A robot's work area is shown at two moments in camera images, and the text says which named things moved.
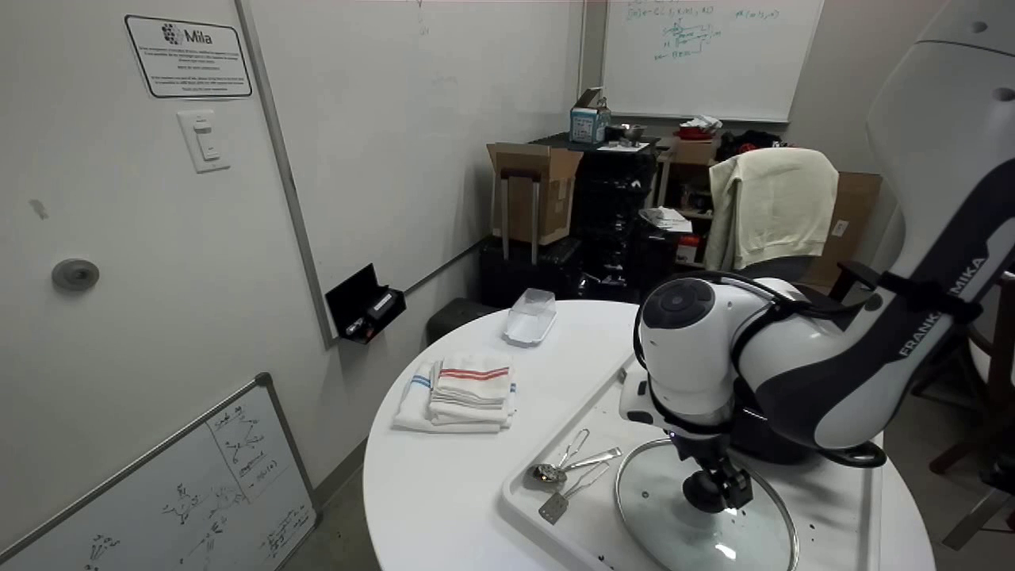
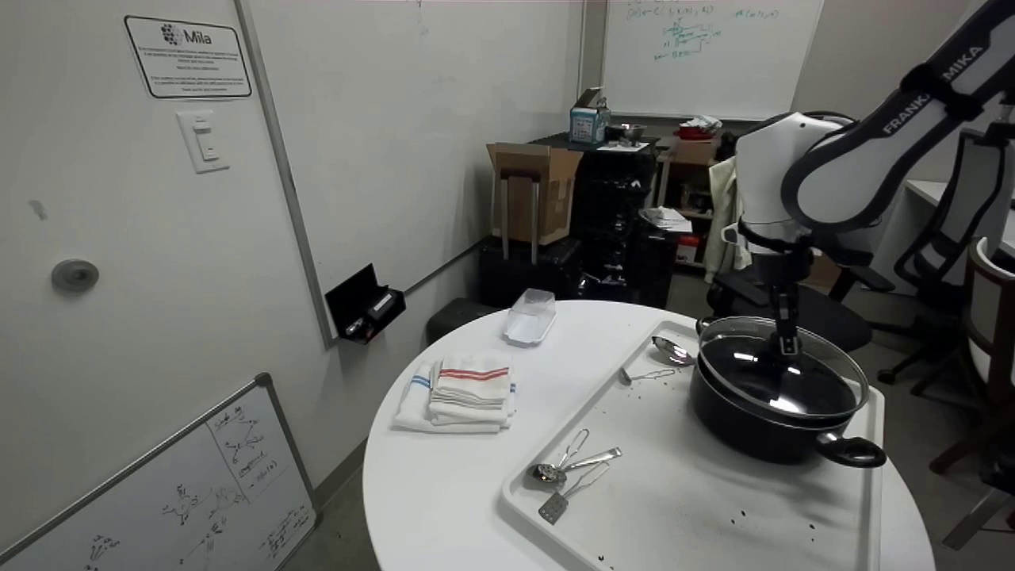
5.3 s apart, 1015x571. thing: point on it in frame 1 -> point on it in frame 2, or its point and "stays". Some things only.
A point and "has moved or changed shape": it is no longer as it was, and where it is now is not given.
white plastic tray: x=566 y=491 stays
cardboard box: x=541 y=176 stays
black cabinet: x=608 y=255 stays
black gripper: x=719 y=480 -> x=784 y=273
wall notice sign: x=187 y=58 stays
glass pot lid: x=661 y=531 has moved or changed shape
